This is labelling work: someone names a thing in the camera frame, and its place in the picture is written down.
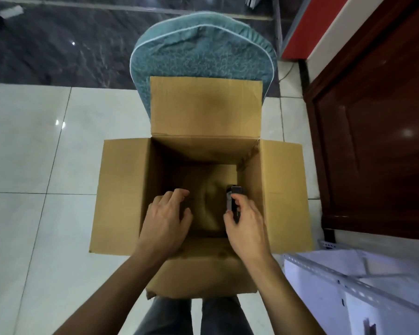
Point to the teal fabric chair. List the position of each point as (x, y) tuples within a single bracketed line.
[(202, 48)]

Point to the person's left hand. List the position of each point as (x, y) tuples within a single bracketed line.
[(164, 226)]

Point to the person's right hand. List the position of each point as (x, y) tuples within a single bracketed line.
[(248, 230)]

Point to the small printed brown carton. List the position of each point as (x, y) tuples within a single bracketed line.
[(119, 198)]

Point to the person's grey trouser legs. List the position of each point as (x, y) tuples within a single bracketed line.
[(160, 319)]

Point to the dark wooden door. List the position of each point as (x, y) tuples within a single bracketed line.
[(377, 115)]

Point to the person's right forearm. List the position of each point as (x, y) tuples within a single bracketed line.
[(286, 300)]

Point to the white metal shelving rack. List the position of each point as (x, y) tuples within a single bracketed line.
[(377, 289)]

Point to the white power strip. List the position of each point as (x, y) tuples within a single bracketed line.
[(11, 11)]

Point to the slim black green-label box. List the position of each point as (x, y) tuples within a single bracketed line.
[(235, 189)]

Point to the person's left forearm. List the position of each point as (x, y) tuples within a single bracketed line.
[(108, 296)]

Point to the glass door with metal frame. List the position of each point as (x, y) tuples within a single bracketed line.
[(277, 31)]

